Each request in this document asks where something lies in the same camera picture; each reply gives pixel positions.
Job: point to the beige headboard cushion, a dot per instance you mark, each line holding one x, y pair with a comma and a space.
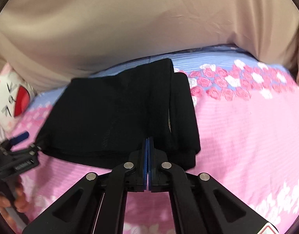
48, 42

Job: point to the white cat face pillow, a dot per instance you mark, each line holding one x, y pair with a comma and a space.
15, 97

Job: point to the person's left hand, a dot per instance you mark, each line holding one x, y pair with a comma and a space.
20, 203

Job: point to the pink floral bed sheet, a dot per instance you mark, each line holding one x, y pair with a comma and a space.
248, 119

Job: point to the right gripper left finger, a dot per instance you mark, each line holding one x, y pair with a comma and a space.
96, 203

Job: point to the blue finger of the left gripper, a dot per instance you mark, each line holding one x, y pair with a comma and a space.
18, 139

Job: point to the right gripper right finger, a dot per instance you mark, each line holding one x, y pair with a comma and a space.
200, 204

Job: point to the black pants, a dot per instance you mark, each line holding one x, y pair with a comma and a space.
100, 121

